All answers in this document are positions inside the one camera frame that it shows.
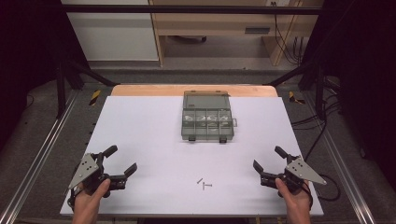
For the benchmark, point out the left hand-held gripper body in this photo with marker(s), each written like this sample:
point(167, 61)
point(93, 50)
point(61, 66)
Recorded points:
point(85, 169)

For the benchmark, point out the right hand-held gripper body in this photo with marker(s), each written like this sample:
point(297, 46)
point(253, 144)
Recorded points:
point(301, 171)

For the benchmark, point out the grey clear plastic organizer box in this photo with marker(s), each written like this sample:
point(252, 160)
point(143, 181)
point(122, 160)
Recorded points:
point(205, 102)

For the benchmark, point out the person's right hand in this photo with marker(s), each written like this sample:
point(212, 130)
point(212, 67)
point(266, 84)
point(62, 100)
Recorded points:
point(297, 202)

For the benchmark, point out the person's left hand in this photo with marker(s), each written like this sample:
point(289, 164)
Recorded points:
point(87, 200)

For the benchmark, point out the yellow clamp right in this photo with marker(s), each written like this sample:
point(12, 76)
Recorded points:
point(293, 98)

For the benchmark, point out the yellow clamp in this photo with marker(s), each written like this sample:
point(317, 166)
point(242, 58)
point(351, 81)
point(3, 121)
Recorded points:
point(95, 97)
point(293, 98)

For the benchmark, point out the yellow clamp left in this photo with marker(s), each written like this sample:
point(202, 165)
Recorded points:
point(95, 97)

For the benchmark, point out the pile of silver screws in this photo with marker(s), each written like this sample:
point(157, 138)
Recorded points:
point(200, 118)
point(213, 118)
point(188, 118)
point(224, 118)

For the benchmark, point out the wooden board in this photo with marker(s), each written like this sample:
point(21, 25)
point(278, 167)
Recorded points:
point(149, 90)

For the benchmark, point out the black curtain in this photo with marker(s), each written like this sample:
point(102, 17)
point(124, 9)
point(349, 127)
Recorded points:
point(367, 77)
point(28, 46)

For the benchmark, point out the white cabinet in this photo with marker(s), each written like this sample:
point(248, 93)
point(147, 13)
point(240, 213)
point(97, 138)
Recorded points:
point(112, 34)

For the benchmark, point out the wooden desk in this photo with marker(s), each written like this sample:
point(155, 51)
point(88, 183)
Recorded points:
point(218, 21)

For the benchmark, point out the white power strip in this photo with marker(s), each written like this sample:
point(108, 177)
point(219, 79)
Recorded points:
point(278, 2)

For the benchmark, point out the aluminium rail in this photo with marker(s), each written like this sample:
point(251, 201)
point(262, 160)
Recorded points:
point(34, 165)
point(345, 174)

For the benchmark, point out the black metal frame strut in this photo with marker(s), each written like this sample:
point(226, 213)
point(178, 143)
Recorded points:
point(319, 93)
point(60, 93)

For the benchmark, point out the black horizontal frame bar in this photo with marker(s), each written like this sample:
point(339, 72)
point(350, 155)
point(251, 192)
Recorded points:
point(186, 9)

